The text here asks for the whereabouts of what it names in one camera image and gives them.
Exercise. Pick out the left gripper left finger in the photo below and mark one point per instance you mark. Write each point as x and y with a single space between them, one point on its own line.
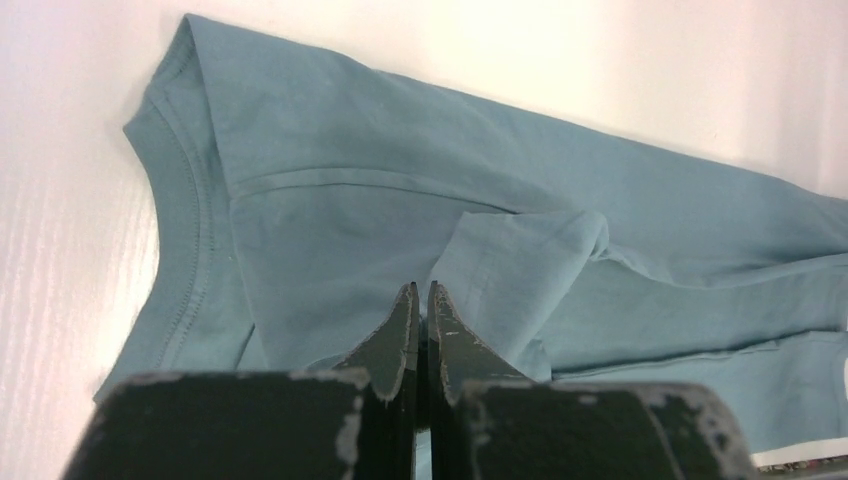
389 355

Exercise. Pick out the grey-blue t shirt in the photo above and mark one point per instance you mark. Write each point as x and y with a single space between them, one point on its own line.
296 190

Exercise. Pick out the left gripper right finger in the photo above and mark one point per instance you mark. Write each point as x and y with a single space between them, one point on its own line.
461 367

